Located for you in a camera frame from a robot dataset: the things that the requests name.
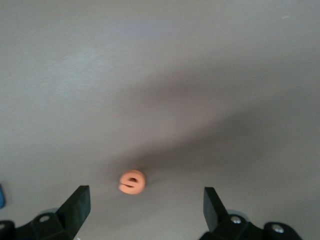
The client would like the brown table cover sheet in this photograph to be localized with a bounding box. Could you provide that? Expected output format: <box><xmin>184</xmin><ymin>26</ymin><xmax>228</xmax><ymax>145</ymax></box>
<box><xmin>0</xmin><ymin>0</ymin><xmax>320</xmax><ymax>240</ymax></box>

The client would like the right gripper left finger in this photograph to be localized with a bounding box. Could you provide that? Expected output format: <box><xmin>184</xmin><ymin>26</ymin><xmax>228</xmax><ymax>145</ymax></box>
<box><xmin>0</xmin><ymin>185</ymin><xmax>91</xmax><ymax>240</ymax></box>

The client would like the orange foam letter e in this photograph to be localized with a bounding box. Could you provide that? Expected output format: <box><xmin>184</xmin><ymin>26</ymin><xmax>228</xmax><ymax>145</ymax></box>
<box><xmin>118</xmin><ymin>169</ymin><xmax>147</xmax><ymax>195</ymax></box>

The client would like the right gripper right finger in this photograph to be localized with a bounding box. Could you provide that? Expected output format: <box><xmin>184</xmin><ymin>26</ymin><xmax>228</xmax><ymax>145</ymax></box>
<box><xmin>199</xmin><ymin>186</ymin><xmax>303</xmax><ymax>240</ymax></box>

